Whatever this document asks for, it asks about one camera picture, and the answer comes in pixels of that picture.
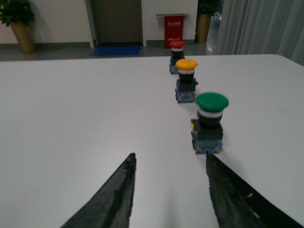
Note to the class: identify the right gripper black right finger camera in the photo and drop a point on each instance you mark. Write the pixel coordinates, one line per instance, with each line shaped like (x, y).
(237, 204)

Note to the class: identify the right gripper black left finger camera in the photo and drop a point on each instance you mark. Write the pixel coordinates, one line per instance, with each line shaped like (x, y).
(111, 206)

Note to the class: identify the yellow mushroom push button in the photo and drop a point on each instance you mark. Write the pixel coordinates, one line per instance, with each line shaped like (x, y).
(186, 83)

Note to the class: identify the green mushroom push button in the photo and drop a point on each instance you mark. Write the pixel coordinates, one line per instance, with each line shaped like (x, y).
(206, 130)

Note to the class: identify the red mushroom push button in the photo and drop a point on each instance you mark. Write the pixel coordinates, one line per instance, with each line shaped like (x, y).
(177, 53)

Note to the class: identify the blue floor mat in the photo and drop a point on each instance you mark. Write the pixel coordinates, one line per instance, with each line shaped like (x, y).
(116, 51)

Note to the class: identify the grey curtain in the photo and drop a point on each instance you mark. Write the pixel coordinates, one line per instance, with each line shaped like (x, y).
(262, 27)

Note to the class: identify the dark doorway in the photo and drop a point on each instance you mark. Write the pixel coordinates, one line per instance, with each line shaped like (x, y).
(115, 22)

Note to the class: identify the red fire extinguisher box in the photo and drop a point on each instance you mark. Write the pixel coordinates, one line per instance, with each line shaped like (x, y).
(173, 27)

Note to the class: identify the right potted plant gold vase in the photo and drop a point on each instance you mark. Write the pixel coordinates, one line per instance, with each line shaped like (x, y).
(206, 9)

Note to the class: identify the potted plant gold vase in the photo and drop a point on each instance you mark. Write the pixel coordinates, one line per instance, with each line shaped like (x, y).
(18, 15)
(206, 9)

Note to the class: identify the left potted plant gold vase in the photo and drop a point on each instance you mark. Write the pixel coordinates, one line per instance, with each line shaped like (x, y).
(18, 15)

